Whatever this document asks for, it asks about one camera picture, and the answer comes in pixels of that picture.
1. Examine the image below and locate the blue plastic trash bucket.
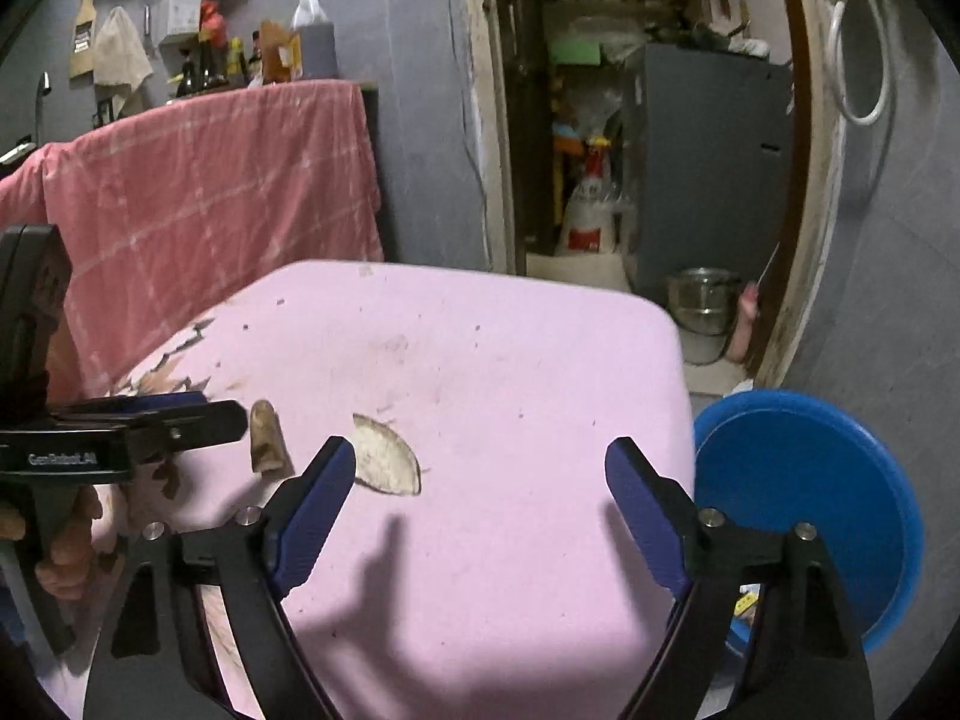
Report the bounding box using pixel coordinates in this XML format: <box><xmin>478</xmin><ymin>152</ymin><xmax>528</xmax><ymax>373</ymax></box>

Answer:
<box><xmin>693</xmin><ymin>390</ymin><xmax>924</xmax><ymax>653</ymax></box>

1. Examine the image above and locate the person's left hand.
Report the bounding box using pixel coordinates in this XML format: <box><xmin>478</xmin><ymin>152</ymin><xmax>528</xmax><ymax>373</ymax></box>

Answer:
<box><xmin>34</xmin><ymin>486</ymin><xmax>103</xmax><ymax>601</ymax></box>

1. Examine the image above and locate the brown paper wrapper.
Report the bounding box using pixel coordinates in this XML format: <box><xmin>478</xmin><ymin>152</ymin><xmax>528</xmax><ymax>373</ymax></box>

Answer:
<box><xmin>249</xmin><ymin>398</ymin><xmax>293</xmax><ymax>476</ymax></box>

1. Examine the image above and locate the red plaid cloth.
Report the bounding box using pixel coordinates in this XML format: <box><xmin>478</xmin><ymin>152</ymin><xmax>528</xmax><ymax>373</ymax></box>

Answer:
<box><xmin>2</xmin><ymin>80</ymin><xmax>384</xmax><ymax>401</ymax></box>

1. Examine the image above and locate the white dried leaf scrap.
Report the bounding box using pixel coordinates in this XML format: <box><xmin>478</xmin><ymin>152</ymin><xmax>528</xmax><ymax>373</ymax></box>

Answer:
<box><xmin>350</xmin><ymin>413</ymin><xmax>421</xmax><ymax>497</ymax></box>

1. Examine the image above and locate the pink floral tablecloth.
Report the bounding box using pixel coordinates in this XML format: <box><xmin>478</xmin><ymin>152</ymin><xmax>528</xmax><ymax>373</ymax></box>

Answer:
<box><xmin>121</xmin><ymin>260</ymin><xmax>693</xmax><ymax>718</ymax></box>

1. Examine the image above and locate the beige hanging rag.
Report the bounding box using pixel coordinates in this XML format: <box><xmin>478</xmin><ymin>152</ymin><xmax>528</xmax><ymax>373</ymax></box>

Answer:
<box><xmin>93</xmin><ymin>7</ymin><xmax>153</xmax><ymax>117</ymax></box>

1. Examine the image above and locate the dark soy sauce bottle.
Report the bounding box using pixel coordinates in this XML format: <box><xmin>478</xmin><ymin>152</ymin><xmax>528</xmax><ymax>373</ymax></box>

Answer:
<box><xmin>199</xmin><ymin>29</ymin><xmax>228</xmax><ymax>91</ymax></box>

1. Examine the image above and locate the stainless steel pot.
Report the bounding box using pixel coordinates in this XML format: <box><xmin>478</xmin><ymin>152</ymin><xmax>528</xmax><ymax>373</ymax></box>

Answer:
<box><xmin>667</xmin><ymin>266</ymin><xmax>743</xmax><ymax>366</ymax></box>

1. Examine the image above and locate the amber sauce bottle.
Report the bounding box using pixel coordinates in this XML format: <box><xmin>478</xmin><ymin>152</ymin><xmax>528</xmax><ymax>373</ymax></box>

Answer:
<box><xmin>259</xmin><ymin>20</ymin><xmax>301</xmax><ymax>85</ymax></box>

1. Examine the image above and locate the white red sack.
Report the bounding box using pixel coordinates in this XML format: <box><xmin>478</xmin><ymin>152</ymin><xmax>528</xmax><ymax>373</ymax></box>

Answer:
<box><xmin>558</xmin><ymin>135</ymin><xmax>622</xmax><ymax>255</ymax></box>

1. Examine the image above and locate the green box on shelf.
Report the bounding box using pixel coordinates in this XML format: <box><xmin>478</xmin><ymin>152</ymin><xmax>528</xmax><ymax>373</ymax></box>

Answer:
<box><xmin>548</xmin><ymin>37</ymin><xmax>602</xmax><ymax>67</ymax></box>

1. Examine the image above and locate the grey metal cabinet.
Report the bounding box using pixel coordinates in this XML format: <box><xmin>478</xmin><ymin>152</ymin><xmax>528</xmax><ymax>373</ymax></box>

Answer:
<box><xmin>626</xmin><ymin>44</ymin><xmax>793</xmax><ymax>304</ymax></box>

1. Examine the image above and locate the grey wall box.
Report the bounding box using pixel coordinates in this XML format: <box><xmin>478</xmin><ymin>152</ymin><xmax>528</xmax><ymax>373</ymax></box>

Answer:
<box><xmin>151</xmin><ymin>0</ymin><xmax>202</xmax><ymax>46</ymax></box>

